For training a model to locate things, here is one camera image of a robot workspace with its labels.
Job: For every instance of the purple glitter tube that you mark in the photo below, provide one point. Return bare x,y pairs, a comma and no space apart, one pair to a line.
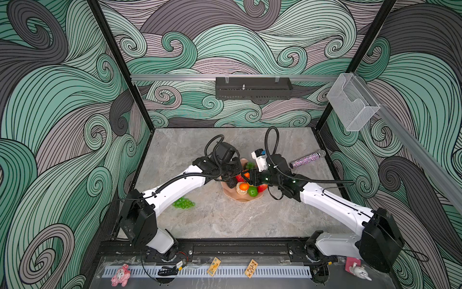
307,159

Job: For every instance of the green fake grape bunch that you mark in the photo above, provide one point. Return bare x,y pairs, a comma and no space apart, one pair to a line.
183,203

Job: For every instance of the black corner frame post right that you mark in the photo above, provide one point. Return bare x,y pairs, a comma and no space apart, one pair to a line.
370,36

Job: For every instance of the red fake strawberry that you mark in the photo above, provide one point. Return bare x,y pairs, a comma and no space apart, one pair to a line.
262,188

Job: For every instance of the green fake lime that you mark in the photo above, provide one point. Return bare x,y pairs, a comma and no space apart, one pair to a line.
252,191

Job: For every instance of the aluminium rail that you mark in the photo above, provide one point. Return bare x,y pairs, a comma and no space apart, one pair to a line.
213,77
431,135

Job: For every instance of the aluminium right rail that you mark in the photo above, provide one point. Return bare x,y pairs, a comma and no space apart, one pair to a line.
431,135

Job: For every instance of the clear acrylic wall box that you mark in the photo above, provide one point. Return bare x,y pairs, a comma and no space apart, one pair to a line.
353,101

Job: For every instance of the black corner frame post left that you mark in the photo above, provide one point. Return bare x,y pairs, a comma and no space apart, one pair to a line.
113,47

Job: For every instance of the black wall tray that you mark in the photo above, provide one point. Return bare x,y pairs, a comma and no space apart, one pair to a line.
254,89

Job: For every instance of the black corner frame post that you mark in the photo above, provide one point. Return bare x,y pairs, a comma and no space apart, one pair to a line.
370,36
113,47

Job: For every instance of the yellow tag left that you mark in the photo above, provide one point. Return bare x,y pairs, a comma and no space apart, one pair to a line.
214,267

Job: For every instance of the aluminium back rail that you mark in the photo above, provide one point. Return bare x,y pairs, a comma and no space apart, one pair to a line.
213,77

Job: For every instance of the orange oval cherry tomato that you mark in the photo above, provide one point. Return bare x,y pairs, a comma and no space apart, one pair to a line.
244,186

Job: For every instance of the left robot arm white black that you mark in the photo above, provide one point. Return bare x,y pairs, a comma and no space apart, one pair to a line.
221,162

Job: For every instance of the yellow tag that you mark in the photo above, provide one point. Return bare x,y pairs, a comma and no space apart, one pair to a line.
214,267
251,268

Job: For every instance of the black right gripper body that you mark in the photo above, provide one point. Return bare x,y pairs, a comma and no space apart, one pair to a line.
265,177

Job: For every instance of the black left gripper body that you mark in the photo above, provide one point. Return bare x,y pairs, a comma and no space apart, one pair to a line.
231,170

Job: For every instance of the yellow tag right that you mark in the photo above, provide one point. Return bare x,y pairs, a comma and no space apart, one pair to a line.
251,268

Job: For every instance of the pink white plush toy right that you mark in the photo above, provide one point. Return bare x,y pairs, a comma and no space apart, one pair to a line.
354,267

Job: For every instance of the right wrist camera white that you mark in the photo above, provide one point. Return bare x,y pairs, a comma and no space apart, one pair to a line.
260,157

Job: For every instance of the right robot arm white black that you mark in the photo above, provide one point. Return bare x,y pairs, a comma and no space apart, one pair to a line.
375,239

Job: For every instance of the pink plush toy left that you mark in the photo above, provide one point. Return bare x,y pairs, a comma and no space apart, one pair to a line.
121,277

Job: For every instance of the white slotted cable duct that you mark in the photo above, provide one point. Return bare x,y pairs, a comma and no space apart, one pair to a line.
229,271

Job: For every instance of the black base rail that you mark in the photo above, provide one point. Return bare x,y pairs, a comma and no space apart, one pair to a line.
197,250

